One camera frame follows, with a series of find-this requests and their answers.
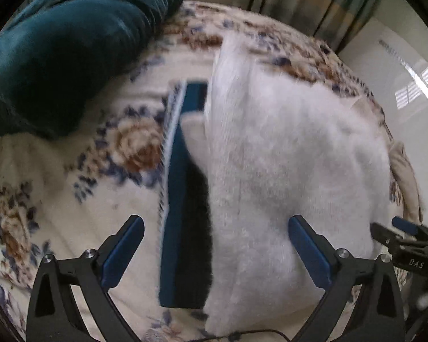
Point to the folded dark striped sweater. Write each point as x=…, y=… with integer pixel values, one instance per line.
x=183, y=221

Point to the beige cloth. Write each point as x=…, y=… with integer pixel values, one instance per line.
x=406, y=178

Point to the floral bed sheet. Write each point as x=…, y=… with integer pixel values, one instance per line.
x=75, y=199

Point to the grey-green curtain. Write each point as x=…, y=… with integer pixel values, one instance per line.
x=306, y=0

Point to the teal plush quilt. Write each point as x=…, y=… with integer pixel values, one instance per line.
x=64, y=50

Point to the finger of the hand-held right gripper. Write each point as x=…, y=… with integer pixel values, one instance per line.
x=406, y=225
x=385, y=233

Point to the white knit sweater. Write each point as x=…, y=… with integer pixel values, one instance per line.
x=289, y=192

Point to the white headboard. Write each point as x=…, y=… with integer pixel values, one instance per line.
x=406, y=89

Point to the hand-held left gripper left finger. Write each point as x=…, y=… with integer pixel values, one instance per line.
x=123, y=251

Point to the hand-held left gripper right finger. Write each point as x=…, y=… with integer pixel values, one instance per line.
x=308, y=251

